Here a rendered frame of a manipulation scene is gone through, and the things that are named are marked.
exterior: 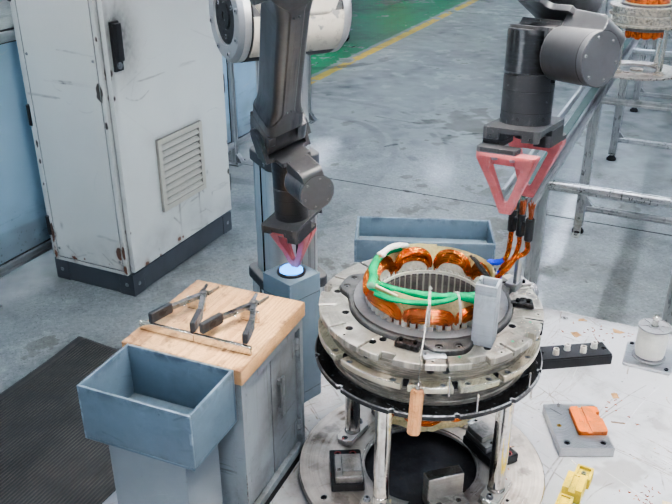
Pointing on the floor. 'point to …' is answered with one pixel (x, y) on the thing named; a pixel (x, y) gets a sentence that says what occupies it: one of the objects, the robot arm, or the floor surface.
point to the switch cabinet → (126, 134)
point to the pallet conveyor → (588, 111)
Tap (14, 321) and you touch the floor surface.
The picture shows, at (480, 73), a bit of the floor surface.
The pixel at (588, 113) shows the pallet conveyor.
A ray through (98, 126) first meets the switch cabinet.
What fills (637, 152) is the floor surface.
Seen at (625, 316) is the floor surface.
